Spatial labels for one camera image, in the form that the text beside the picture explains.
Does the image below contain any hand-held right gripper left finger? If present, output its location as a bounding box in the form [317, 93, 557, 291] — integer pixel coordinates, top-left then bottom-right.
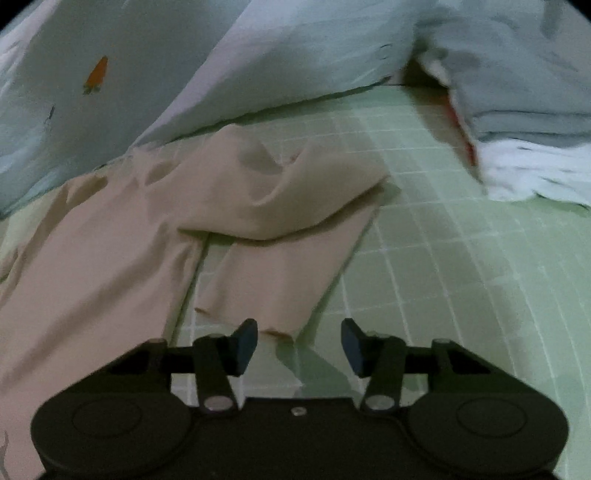
[98, 318, 259, 415]

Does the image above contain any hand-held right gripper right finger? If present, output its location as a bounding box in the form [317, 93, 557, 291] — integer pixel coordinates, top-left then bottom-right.
[340, 318, 498, 415]

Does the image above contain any beige garment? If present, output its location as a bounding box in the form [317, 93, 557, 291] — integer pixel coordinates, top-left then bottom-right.
[0, 124, 390, 480]

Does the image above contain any green checked bed sheet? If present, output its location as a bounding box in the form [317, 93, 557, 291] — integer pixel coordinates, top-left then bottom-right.
[0, 85, 591, 480]

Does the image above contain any white cloth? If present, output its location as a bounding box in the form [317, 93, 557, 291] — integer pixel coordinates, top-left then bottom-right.
[475, 138, 591, 207]

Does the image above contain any beige cloth with red edge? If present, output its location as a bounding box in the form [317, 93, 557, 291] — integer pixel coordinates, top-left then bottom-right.
[414, 51, 488, 188]

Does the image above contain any light blue carrot print quilt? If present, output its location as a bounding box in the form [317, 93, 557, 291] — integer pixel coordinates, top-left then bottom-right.
[0, 0, 445, 219]

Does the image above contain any grey and white folded blanket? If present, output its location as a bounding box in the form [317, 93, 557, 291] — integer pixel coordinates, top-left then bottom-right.
[406, 0, 591, 149]

